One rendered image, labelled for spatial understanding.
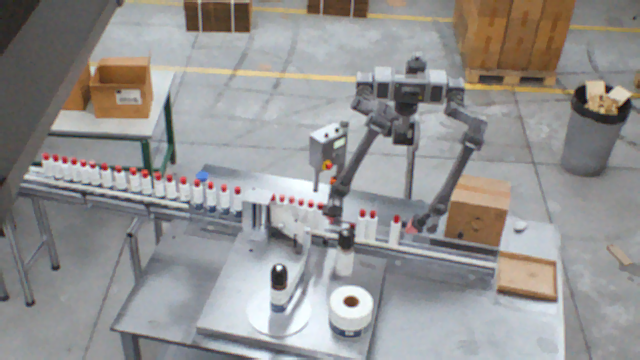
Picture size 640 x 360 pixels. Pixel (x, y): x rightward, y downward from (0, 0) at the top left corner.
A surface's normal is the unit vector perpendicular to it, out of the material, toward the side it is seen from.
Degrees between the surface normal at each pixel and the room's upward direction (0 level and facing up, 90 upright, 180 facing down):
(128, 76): 89
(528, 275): 0
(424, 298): 0
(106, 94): 91
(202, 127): 0
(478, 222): 90
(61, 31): 55
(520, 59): 90
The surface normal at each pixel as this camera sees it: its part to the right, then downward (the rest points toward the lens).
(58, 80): 0.85, -0.40
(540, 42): -0.04, 0.64
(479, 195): 0.05, -0.78
